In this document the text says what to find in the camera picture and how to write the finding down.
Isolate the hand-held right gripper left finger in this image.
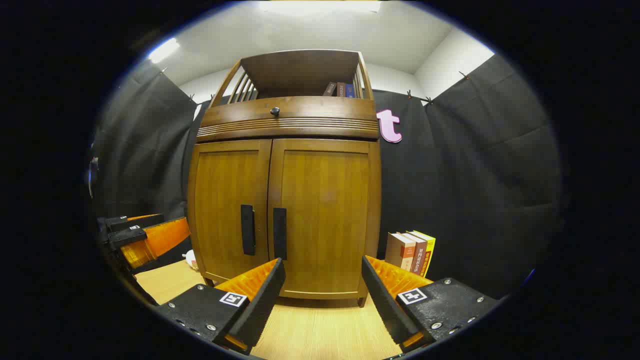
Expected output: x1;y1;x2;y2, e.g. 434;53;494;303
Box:
152;257;287;357

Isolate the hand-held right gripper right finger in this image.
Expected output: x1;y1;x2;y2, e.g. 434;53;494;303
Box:
361;255;501;353

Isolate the black door handle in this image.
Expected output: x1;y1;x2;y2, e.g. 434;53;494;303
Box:
273;207;288;261
240;204;256;257

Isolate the wooden shoe cabinet door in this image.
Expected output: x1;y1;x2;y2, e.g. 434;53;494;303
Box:
267;138;382;301
189;140;273;286

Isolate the wooden double-door shoe cabinet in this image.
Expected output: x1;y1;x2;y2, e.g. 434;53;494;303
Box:
187;49;383;308

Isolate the wooden cabinet drawer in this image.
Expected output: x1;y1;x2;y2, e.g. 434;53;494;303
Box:
201;96;377;127

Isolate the brown book white spine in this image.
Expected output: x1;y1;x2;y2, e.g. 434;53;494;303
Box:
400;232;428;275

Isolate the black backdrop cloth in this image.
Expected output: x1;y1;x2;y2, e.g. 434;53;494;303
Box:
92;52;563;301

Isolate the ceiling light panel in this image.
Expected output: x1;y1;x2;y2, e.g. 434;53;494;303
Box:
260;0;381;14
147;37;181;64

